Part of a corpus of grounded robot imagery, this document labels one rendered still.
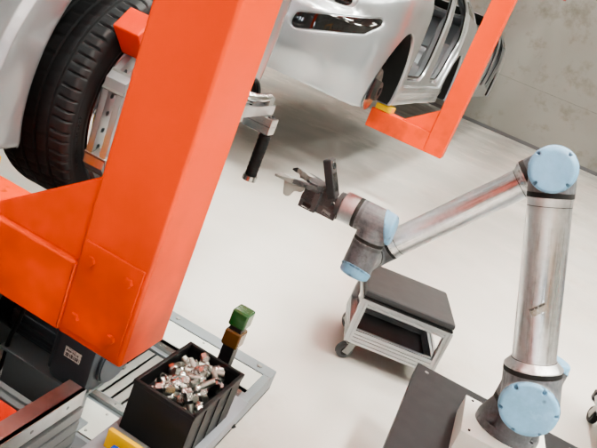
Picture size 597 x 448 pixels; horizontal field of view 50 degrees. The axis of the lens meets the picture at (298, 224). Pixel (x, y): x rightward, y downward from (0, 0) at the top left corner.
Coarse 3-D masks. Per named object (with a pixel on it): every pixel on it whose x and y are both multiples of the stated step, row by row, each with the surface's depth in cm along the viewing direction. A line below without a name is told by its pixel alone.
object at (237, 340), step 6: (228, 330) 138; (246, 330) 140; (228, 336) 138; (234, 336) 138; (240, 336) 137; (222, 342) 139; (228, 342) 138; (234, 342) 138; (240, 342) 139; (234, 348) 138
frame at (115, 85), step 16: (128, 64) 155; (112, 80) 152; (128, 80) 151; (112, 96) 156; (96, 112) 155; (112, 112) 153; (96, 128) 156; (112, 128) 154; (96, 144) 158; (96, 160) 158; (96, 176) 165
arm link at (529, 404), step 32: (544, 160) 157; (576, 160) 155; (544, 192) 158; (544, 224) 159; (544, 256) 159; (544, 288) 160; (544, 320) 161; (544, 352) 162; (512, 384) 163; (544, 384) 161; (512, 416) 163; (544, 416) 160
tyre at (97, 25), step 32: (96, 0) 156; (128, 0) 158; (64, 32) 152; (96, 32) 151; (64, 64) 150; (96, 64) 151; (32, 96) 154; (64, 96) 151; (32, 128) 156; (64, 128) 153; (32, 160) 163; (64, 160) 158
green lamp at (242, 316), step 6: (240, 306) 138; (234, 312) 136; (240, 312) 136; (246, 312) 137; (252, 312) 138; (234, 318) 137; (240, 318) 136; (246, 318) 136; (252, 318) 139; (234, 324) 137; (240, 324) 137; (246, 324) 137; (240, 330) 137
